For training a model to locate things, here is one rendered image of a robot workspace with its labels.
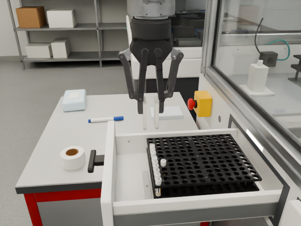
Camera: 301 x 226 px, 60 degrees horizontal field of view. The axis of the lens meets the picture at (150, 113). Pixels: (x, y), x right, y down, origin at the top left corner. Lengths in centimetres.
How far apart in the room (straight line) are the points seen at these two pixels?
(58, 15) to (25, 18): 49
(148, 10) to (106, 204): 34
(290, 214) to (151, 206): 24
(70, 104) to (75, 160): 40
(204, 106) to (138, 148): 30
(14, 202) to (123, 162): 134
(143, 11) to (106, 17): 420
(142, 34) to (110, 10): 417
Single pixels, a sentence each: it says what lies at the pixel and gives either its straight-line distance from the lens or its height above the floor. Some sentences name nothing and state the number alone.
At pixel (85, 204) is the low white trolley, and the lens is 85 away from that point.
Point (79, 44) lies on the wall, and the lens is 481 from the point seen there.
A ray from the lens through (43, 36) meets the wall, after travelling 491.
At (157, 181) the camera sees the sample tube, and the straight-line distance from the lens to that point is 53.
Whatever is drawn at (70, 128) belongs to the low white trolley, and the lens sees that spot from 104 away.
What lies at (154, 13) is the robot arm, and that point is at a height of 121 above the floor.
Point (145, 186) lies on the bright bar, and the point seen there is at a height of 85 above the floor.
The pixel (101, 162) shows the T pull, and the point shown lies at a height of 91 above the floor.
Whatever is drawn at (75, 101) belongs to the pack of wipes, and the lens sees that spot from 115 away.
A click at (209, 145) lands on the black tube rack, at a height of 90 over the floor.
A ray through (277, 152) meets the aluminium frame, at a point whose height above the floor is 96.
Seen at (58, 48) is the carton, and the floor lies 31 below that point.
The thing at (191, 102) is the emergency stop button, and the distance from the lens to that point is 90.
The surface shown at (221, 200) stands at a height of 89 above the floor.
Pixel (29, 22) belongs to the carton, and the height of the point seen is 70.
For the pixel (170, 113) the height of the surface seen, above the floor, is 78.
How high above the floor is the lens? 126
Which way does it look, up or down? 27 degrees down
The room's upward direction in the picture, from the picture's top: straight up
